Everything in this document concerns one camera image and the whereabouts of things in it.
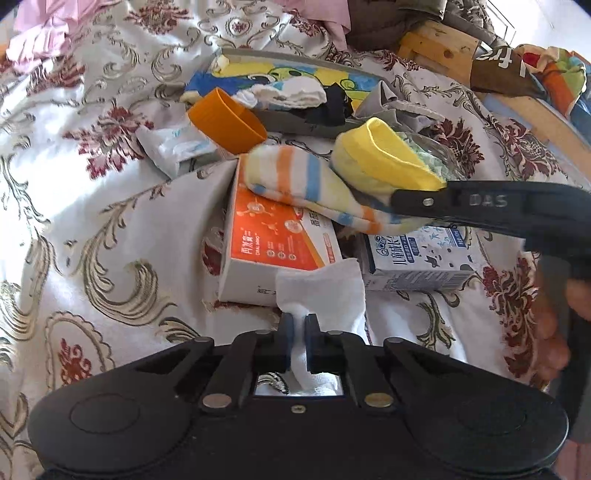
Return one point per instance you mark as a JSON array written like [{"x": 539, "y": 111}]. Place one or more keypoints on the wooden bed frame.
[{"x": 448, "y": 51}]

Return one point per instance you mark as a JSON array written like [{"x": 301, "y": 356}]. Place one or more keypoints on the floral bedspread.
[{"x": 103, "y": 259}]

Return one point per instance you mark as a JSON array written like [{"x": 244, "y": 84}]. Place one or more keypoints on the pink sheet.
[{"x": 44, "y": 29}]

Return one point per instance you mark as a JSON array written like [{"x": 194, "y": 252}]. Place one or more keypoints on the brown fabric with letters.
[{"x": 503, "y": 71}]

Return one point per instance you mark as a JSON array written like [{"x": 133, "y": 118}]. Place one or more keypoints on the colourful patchwork fabric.
[{"x": 562, "y": 73}]

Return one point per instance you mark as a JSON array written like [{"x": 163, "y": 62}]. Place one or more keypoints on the person right hand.
[{"x": 553, "y": 353}]

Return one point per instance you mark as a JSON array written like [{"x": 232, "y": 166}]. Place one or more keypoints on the white tissue packet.
[{"x": 177, "y": 151}]

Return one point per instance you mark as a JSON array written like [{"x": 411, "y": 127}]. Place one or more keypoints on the orange white medicine box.
[{"x": 263, "y": 237}]

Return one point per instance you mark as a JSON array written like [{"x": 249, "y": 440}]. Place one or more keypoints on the white perforated sock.
[{"x": 292, "y": 93}]

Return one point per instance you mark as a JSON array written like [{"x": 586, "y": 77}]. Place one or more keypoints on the black sock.
[{"x": 333, "y": 112}]

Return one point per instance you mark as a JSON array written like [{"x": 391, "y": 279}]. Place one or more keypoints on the brown quilted jacket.
[{"x": 379, "y": 25}]

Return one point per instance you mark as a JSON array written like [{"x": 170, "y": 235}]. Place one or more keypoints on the blue white milk carton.
[{"x": 431, "y": 258}]

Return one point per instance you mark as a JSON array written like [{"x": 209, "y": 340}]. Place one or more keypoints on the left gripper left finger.
[{"x": 285, "y": 341}]

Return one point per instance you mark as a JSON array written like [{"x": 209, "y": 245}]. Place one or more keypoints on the grey cloth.
[{"x": 399, "y": 114}]

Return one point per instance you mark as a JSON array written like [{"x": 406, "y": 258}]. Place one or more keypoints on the yellow striped sock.
[{"x": 353, "y": 187}]

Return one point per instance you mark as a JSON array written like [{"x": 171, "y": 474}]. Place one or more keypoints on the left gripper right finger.
[{"x": 314, "y": 343}]

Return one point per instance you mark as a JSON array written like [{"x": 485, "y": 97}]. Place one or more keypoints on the colourful cartoon tray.
[{"x": 270, "y": 80}]

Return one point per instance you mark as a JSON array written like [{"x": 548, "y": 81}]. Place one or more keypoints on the glass bowl green stars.
[{"x": 438, "y": 158}]

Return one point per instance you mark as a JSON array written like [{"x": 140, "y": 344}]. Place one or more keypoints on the orange plastic cup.
[{"x": 227, "y": 123}]

